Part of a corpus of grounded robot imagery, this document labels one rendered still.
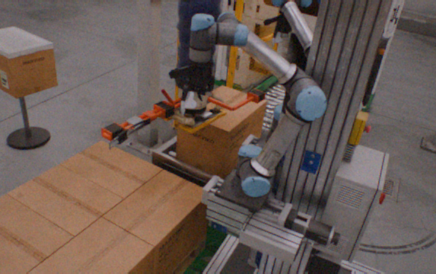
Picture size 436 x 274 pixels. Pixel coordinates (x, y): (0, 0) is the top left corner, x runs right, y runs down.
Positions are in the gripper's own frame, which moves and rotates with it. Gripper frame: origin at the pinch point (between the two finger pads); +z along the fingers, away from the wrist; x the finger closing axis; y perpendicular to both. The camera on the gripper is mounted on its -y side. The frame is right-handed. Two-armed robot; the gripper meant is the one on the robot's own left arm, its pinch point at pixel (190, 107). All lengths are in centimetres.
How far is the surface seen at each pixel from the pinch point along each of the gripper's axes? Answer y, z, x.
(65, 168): -112, 98, 36
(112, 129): -47, 31, 10
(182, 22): -40, -13, 60
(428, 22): 128, 121, 943
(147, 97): -128, 95, 155
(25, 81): -204, 77, 87
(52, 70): -200, 74, 113
